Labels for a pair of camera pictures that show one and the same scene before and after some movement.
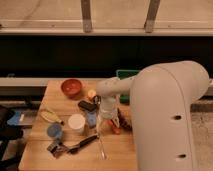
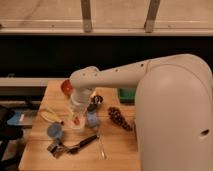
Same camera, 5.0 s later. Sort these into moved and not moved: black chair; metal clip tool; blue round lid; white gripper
Moved: white gripper
Not moved: metal clip tool; black chair; blue round lid
